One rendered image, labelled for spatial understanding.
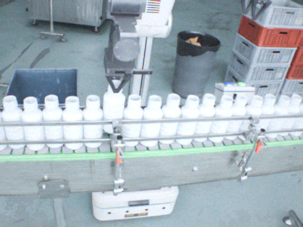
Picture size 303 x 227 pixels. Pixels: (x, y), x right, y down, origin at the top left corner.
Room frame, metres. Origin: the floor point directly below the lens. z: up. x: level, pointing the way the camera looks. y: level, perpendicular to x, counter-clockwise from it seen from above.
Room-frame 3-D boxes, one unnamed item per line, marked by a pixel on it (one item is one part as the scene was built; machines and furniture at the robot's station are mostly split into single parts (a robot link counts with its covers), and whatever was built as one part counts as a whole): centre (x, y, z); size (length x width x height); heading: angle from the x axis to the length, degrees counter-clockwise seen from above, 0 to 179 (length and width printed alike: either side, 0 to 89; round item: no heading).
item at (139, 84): (1.37, 0.07, 0.74); 0.11 x 0.11 x 0.40; 17
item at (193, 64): (2.82, -0.40, 0.32); 0.45 x 0.45 x 0.64
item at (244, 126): (0.82, -0.35, 1.08); 0.06 x 0.06 x 0.17
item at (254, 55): (3.11, -1.21, 0.55); 0.61 x 0.41 x 0.22; 114
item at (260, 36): (3.12, -1.21, 0.78); 0.61 x 0.41 x 0.22; 113
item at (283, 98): (0.85, -0.47, 1.08); 0.06 x 0.06 x 0.17
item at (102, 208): (1.36, 0.07, 0.24); 0.68 x 0.53 x 0.41; 17
